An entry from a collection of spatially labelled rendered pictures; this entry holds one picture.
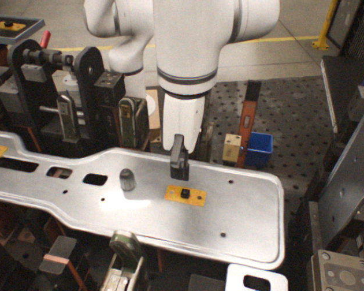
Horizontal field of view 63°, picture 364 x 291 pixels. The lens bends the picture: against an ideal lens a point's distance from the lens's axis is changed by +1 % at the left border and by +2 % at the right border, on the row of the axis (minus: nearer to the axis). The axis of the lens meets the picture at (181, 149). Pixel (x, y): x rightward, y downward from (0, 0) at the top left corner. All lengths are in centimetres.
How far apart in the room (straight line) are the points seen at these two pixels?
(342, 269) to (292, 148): 75
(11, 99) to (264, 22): 68
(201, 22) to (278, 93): 118
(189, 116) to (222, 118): 89
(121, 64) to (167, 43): 68
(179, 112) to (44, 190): 39
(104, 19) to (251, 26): 62
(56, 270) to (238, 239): 33
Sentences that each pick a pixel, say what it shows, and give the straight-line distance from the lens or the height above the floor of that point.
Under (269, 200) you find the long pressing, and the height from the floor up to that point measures 100.
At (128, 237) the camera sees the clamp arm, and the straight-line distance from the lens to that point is 45.
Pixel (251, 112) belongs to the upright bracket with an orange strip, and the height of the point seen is 113.
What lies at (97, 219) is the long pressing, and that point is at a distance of 61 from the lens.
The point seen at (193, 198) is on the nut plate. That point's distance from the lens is 61.
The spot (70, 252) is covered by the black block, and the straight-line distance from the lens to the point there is 60.
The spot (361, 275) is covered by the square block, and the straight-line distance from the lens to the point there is 55.
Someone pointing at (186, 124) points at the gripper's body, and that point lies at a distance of 42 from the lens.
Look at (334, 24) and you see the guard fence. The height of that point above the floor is 30.
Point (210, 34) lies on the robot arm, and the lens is 36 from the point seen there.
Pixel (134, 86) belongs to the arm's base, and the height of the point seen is 92.
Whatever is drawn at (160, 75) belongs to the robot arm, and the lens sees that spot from 40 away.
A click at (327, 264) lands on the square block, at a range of 53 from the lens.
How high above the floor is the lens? 150
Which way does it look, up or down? 45 degrees down
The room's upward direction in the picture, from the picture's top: straight up
